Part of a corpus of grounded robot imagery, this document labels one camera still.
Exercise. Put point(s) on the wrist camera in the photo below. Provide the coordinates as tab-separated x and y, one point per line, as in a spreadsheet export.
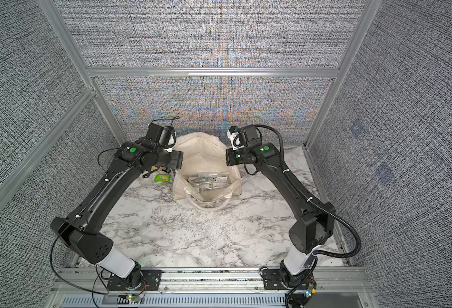
161	137
245	137

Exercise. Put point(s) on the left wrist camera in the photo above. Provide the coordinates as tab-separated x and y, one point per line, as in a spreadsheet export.
161	137

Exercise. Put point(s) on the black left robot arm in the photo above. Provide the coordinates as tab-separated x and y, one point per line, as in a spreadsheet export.
80	229

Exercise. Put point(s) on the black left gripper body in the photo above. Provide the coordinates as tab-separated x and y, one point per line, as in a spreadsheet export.
173	160

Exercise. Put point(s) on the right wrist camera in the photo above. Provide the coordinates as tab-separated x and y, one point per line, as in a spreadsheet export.
245	137

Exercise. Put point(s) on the cream canvas tote bag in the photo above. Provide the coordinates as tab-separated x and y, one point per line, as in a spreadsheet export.
204	153

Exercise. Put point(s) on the green cake snack packet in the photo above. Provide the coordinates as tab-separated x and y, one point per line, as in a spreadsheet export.
162	178

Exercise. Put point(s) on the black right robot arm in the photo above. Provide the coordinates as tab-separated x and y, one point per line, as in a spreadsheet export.
314	222

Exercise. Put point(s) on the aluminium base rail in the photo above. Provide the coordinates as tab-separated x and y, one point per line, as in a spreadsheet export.
213	287

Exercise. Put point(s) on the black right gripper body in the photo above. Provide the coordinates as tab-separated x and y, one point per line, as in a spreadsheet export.
239	157

